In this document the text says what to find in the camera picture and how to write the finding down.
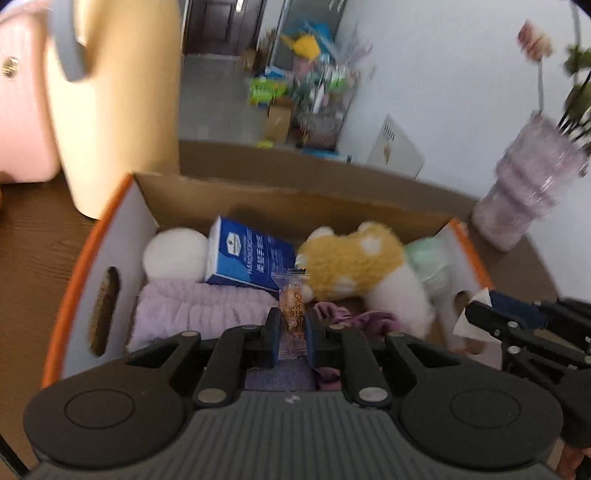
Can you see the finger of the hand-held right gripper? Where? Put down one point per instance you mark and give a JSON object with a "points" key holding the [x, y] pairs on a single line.
{"points": [[512, 304], [508, 330]]}

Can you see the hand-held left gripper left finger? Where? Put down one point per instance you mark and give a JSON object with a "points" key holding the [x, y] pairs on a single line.
{"points": [[274, 339]]}

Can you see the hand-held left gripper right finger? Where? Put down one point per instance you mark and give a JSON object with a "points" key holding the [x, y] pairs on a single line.
{"points": [[310, 339]]}

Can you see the clear candy packet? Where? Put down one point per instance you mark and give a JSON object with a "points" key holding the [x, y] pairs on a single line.
{"points": [[292, 304]]}

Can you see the purple satin bonnet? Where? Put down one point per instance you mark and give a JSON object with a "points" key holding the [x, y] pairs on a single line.
{"points": [[364, 321]]}

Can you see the lavender fluffy towel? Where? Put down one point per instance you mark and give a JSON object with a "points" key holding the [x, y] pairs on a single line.
{"points": [[194, 309]]}

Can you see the blue tissue pack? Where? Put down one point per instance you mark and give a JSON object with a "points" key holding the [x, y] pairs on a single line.
{"points": [[244, 258]]}

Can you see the yellow white plush toy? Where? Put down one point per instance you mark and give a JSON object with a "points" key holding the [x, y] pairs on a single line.
{"points": [[351, 263]]}

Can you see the pale green bath loofah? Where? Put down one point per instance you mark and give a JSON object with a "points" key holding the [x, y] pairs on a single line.
{"points": [[429, 263]]}

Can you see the white round sponge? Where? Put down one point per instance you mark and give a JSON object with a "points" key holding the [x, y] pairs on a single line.
{"points": [[175, 254]]}

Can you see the red cardboard box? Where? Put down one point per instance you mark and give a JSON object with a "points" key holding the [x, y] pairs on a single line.
{"points": [[115, 217]]}

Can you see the white paper sheet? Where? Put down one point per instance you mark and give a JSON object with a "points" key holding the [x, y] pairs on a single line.
{"points": [[475, 307]]}

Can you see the purple ceramic vase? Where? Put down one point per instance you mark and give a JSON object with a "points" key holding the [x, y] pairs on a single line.
{"points": [[526, 184]]}

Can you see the white flat panel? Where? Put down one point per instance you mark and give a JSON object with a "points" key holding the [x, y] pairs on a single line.
{"points": [[397, 147]]}

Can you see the small cardboard carton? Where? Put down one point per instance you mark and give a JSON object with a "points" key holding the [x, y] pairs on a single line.
{"points": [[279, 122]]}

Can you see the green snack packet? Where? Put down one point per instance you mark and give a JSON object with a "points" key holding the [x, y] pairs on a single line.
{"points": [[268, 90]]}

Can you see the dried pink roses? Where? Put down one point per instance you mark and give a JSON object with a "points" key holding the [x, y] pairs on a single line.
{"points": [[535, 39]]}

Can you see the yellow thermos jug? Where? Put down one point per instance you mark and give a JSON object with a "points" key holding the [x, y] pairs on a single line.
{"points": [[129, 115]]}

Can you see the yellow blue toy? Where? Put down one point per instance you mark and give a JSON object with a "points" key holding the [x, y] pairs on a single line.
{"points": [[304, 44]]}

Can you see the dark brown door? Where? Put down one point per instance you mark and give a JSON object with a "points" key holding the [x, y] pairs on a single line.
{"points": [[217, 23]]}

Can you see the pink suitcase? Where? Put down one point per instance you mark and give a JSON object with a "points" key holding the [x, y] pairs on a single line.
{"points": [[23, 115]]}

